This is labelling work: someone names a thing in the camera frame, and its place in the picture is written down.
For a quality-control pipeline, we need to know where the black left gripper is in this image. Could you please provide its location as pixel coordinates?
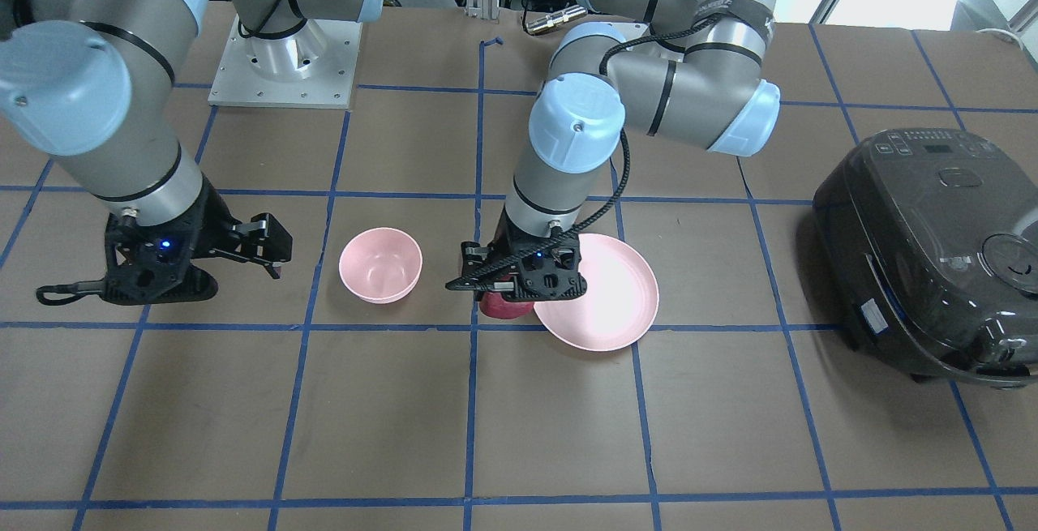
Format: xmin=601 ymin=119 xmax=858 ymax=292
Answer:
xmin=445 ymin=216 xmax=588 ymax=302

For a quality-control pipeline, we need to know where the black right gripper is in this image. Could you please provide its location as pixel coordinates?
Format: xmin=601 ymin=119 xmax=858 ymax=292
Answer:
xmin=36 ymin=179 xmax=293 ymax=306

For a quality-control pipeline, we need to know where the red apple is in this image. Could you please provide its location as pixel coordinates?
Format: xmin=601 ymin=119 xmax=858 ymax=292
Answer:
xmin=479 ymin=292 xmax=534 ymax=320

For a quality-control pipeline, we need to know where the pink bowl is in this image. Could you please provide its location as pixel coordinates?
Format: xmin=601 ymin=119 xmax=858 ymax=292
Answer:
xmin=338 ymin=227 xmax=424 ymax=303

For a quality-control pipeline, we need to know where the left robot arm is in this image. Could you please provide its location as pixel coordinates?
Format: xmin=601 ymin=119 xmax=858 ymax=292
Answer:
xmin=446 ymin=0 xmax=781 ymax=302

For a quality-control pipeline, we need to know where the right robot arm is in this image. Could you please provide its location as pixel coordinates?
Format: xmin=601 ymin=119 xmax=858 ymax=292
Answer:
xmin=2 ymin=0 xmax=383 ymax=306

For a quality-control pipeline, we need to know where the pink plate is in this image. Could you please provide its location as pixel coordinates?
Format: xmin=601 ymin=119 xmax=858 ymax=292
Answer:
xmin=534 ymin=234 xmax=659 ymax=351

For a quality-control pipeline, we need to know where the black rice cooker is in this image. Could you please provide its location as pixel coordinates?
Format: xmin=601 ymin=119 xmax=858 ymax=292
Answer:
xmin=813 ymin=128 xmax=1037 ymax=388

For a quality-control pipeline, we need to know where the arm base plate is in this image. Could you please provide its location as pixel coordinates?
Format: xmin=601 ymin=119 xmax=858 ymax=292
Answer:
xmin=208 ymin=19 xmax=364 ymax=109

